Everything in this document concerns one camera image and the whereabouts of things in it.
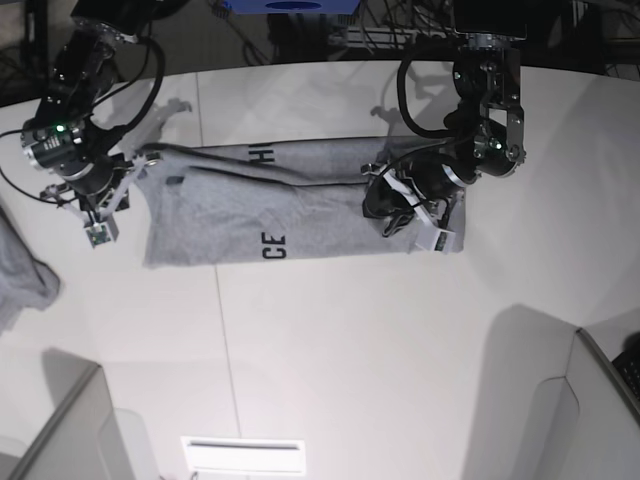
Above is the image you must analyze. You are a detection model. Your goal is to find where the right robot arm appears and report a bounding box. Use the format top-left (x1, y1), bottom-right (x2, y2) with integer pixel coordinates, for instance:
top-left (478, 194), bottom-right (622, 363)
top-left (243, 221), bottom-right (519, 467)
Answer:
top-left (21, 1), bottom-right (166, 228)

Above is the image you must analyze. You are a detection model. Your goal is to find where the grey cloth pile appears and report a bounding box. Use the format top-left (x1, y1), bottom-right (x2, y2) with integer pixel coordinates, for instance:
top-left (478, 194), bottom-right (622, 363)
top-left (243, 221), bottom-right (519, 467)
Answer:
top-left (1, 209), bottom-right (61, 333)

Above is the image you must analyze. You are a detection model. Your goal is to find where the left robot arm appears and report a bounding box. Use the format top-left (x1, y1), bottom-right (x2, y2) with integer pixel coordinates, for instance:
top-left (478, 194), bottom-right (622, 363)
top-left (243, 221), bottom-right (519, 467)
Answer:
top-left (362, 1), bottom-right (527, 236)

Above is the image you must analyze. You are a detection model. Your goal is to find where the black keyboard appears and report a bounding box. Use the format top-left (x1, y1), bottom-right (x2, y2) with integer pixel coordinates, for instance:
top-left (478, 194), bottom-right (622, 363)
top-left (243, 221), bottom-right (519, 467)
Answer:
top-left (613, 350), bottom-right (640, 399)

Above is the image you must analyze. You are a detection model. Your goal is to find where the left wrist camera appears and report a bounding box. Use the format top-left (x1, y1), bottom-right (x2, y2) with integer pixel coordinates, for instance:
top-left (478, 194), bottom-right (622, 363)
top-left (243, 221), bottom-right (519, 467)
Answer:
top-left (415, 225), bottom-right (456, 254)

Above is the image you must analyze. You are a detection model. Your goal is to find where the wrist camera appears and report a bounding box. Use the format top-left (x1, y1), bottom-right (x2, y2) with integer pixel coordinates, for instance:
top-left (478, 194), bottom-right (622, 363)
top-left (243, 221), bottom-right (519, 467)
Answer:
top-left (415, 225), bottom-right (456, 254)
top-left (84, 216), bottom-right (119, 248)

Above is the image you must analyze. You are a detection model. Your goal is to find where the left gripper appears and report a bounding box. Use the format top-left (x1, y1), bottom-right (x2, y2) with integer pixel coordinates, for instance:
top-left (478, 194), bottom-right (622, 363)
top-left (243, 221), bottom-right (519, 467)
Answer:
top-left (362, 149), bottom-right (465, 238)

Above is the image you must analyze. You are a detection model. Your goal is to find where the left white bin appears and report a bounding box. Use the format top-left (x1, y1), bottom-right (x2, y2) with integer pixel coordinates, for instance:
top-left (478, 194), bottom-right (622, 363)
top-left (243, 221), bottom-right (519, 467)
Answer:
top-left (1, 362), bottom-right (161, 479)

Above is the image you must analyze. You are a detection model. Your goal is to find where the white bin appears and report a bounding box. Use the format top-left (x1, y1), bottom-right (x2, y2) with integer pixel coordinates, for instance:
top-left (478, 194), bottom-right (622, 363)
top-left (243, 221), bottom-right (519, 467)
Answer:
top-left (1, 362), bottom-right (161, 479)
top-left (461, 329), bottom-right (639, 479)

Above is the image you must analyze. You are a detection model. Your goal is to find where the right white bin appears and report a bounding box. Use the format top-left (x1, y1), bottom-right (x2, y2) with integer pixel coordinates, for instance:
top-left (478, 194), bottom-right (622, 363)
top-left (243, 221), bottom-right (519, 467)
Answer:
top-left (461, 329), bottom-right (639, 479)

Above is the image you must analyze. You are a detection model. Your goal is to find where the grey T-shirt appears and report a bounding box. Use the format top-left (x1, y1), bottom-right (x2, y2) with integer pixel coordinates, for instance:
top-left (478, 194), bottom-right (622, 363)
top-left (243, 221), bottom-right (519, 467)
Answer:
top-left (138, 137), bottom-right (435, 267)

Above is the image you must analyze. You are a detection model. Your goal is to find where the blue box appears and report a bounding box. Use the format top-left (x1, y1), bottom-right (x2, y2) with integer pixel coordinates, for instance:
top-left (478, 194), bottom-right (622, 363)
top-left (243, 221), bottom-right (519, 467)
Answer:
top-left (222, 0), bottom-right (360, 15)

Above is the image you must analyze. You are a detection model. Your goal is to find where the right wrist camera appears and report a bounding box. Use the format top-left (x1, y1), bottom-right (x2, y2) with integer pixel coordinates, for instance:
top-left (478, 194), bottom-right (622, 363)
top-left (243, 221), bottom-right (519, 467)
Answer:
top-left (84, 216), bottom-right (119, 248)

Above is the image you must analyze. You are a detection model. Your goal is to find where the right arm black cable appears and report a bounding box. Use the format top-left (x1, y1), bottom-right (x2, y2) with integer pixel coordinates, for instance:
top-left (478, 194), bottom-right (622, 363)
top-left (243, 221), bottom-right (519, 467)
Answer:
top-left (0, 34), bottom-right (166, 201)

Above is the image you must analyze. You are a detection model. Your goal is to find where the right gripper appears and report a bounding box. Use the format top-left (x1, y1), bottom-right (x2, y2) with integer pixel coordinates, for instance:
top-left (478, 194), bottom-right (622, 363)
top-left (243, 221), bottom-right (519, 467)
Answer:
top-left (39, 153), bottom-right (160, 230)

